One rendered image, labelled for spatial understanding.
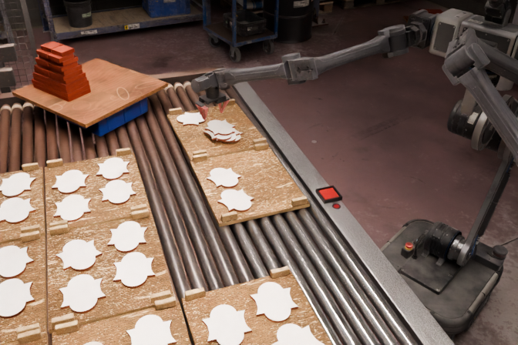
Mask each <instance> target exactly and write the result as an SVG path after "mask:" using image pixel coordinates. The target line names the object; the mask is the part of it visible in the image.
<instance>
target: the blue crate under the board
mask: <svg viewBox="0 0 518 345"><path fill-rule="evenodd" d="M145 112H148V104H147V97H146V98H145V99H142V100H140V101H138V102H136V103H134V104H132V105H131V106H128V107H126V108H125V109H122V110H120V111H118V112H117V113H115V114H113V115H111V116H109V117H107V118H105V119H103V120H101V121H99V122H97V123H95V124H93V125H91V126H89V127H87V128H85V127H83V126H80V125H78V124H76V123H74V122H71V121H69V120H68V119H64V118H63V117H61V116H57V117H58V118H60V119H63V120H65V121H67V122H70V123H72V124H73V125H75V126H78V127H80V128H82V129H85V130H87V131H89V132H91V133H94V134H96V135H98V136H103V135H105V134H107V133H108V132H111V131H112V130H114V129H116V128H118V127H120V126H121V125H123V124H125V123H127V122H129V121H131V120H132V119H135V118H136V117H138V116H141V115H142V114H143V113H145Z"/></svg>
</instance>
